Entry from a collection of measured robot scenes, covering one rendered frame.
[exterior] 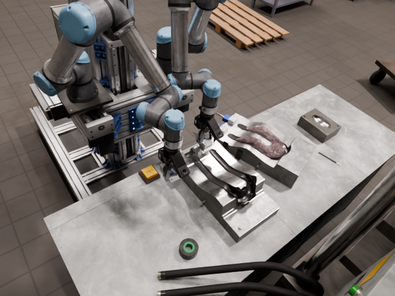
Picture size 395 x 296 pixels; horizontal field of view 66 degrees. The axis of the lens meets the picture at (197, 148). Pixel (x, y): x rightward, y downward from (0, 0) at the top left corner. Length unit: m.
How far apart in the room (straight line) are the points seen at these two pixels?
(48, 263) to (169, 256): 1.14
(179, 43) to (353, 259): 1.07
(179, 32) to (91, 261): 1.00
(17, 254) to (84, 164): 0.72
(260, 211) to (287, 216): 0.17
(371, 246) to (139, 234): 0.91
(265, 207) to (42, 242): 1.55
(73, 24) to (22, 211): 1.72
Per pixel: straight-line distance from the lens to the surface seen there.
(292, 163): 1.60
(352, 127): 2.19
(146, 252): 1.34
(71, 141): 2.60
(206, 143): 1.55
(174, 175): 1.35
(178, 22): 1.36
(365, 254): 1.30
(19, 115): 3.29
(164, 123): 1.11
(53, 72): 1.38
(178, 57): 1.38
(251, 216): 1.41
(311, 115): 2.01
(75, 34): 1.12
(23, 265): 2.34
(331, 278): 1.50
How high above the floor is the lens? 2.03
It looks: 47 degrees down
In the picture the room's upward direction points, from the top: 9 degrees clockwise
